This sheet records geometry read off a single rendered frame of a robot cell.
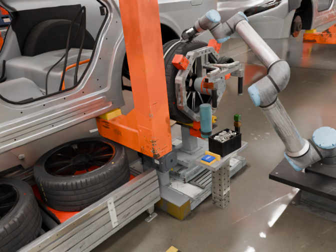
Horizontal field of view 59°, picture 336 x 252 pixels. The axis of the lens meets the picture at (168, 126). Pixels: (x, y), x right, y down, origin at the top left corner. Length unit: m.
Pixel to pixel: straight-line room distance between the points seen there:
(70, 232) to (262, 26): 3.79
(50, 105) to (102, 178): 0.58
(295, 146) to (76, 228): 1.40
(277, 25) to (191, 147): 2.69
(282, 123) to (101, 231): 1.29
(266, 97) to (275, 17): 3.08
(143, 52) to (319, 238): 1.61
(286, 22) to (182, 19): 2.35
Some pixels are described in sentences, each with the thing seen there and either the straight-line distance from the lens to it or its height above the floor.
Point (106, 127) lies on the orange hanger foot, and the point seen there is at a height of 0.63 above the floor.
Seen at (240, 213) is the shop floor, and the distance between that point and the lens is 2.32.
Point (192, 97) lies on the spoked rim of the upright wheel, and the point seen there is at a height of 0.74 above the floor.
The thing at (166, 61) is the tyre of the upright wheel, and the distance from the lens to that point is 2.18.
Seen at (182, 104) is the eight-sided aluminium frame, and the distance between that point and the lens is 2.14.
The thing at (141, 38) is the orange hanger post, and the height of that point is 1.30.
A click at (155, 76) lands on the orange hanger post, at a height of 1.07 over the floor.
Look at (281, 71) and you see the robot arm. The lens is 1.70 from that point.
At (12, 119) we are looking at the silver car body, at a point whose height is 0.92.
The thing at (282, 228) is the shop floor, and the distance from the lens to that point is 2.25.
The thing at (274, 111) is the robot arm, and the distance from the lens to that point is 1.76.
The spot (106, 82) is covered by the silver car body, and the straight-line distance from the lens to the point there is 2.25.
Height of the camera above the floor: 1.53
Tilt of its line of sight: 24 degrees down
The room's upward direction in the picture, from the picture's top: 6 degrees counter-clockwise
